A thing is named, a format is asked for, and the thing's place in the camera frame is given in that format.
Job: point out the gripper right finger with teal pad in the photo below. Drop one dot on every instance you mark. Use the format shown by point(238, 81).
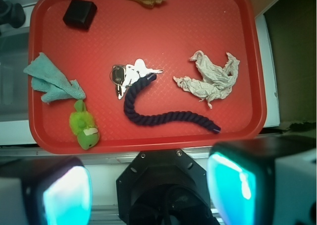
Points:
point(264, 181)

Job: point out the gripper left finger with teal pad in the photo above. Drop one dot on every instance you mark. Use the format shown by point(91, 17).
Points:
point(45, 191)

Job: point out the blue cloth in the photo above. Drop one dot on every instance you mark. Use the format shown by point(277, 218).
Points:
point(49, 80)

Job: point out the white crumpled cloth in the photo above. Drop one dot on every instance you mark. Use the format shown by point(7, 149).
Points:
point(216, 82)

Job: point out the green plush toy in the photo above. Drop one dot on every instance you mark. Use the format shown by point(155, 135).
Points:
point(83, 126)

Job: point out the silver keys with white tag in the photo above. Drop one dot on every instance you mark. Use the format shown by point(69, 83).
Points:
point(124, 76)

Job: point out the red plastic tray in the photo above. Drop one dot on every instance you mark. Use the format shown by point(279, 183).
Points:
point(165, 37)

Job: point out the black box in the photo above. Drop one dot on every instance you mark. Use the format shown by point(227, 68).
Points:
point(80, 14)

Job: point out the grey faucet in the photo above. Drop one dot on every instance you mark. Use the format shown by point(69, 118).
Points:
point(12, 14)

